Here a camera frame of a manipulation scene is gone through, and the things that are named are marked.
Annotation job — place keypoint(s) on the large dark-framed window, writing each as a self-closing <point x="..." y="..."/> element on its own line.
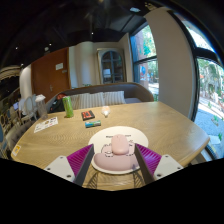
<point x="210" y="90"/>

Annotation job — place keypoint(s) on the pink computer mouse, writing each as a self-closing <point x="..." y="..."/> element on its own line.
<point x="120" y="144"/>

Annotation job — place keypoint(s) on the green drink can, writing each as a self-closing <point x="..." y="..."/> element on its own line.
<point x="68" y="107"/>

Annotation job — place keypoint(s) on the arched framed mirror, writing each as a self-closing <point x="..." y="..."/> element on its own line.
<point x="111" y="66"/>

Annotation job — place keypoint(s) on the clear shaker bottle white lid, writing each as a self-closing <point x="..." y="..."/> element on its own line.
<point x="41" y="108"/>

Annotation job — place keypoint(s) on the small teal packet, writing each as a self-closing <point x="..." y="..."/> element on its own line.
<point x="92" y="124"/>

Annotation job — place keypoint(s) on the grey tufted armchair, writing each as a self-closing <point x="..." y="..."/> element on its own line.
<point x="18" y="133"/>

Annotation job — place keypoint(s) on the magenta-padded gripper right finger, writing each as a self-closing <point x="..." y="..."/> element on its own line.
<point x="160" y="166"/>

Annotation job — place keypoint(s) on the group of white chairs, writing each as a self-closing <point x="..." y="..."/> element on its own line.
<point x="28" y="108"/>

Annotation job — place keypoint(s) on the striped cushion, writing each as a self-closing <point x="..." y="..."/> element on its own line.
<point x="76" y="101"/>
<point x="115" y="98"/>
<point x="92" y="100"/>

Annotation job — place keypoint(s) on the small white crumpled tissue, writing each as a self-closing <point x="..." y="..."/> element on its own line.
<point x="105" y="111"/>

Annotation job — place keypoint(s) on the narrow dark-framed window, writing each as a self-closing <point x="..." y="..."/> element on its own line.
<point x="145" y="60"/>

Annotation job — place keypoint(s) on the white door sign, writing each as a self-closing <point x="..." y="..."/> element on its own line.
<point x="59" y="66"/>

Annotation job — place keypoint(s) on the small black and red box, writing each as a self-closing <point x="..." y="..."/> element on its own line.
<point x="88" y="115"/>

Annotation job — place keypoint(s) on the black and orange backpack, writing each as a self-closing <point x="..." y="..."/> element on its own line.
<point x="57" y="104"/>

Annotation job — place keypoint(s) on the white cat-print mouse pad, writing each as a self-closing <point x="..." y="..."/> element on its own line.
<point x="103" y="136"/>

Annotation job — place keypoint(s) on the brown wooden door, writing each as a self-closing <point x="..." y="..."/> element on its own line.
<point x="46" y="78"/>

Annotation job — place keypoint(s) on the brown curved sofa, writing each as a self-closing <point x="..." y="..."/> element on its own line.
<point x="136" y="91"/>

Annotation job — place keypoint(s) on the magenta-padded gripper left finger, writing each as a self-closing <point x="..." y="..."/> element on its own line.
<point x="68" y="168"/>

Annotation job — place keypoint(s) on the printed paper leaflet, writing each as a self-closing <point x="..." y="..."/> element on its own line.
<point x="46" y="124"/>

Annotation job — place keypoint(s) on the yellow square sticker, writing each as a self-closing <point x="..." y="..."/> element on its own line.
<point x="16" y="150"/>

